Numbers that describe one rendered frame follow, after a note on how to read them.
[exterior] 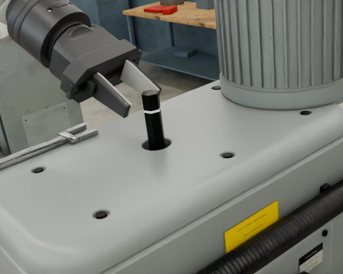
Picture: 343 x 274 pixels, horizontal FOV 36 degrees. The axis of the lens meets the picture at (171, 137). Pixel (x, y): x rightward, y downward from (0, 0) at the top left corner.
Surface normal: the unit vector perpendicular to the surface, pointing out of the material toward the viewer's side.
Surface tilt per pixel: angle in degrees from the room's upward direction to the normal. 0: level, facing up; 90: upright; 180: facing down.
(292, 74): 90
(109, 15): 90
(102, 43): 30
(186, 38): 90
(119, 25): 90
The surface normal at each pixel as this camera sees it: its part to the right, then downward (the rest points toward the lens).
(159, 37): -0.78, 0.34
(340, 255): 0.62, 0.26
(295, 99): -0.06, 0.43
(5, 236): -0.74, -0.11
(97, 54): 0.29, -0.70
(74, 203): -0.11, -0.90
